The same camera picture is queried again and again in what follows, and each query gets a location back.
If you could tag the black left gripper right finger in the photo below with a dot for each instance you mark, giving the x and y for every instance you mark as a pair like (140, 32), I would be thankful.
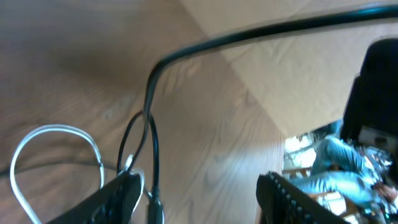
(281, 202)

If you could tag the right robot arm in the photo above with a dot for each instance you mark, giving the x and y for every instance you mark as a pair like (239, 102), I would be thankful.
(370, 117)

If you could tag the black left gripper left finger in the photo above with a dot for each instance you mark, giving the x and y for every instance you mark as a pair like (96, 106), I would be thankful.
(114, 203)

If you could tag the person in blue jeans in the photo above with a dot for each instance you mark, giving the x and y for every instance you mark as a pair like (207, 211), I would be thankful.
(339, 167)

